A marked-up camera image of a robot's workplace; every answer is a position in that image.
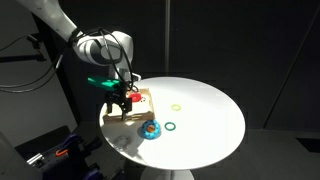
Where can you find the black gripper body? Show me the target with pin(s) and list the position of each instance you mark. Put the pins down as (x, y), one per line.
(116, 95)

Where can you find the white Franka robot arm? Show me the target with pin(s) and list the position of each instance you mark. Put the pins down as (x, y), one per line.
(96, 50)

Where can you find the wooden tray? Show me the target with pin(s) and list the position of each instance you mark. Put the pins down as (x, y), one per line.
(143, 115)

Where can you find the dark equipment cart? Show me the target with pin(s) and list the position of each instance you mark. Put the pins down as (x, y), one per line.
(66, 160)

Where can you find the grey vertical pole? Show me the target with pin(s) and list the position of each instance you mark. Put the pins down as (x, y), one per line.
(167, 36)

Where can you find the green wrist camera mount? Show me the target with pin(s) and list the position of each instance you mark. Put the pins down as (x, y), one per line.
(103, 82)

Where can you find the white table pedestal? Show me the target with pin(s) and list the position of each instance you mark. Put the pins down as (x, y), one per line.
(166, 174)

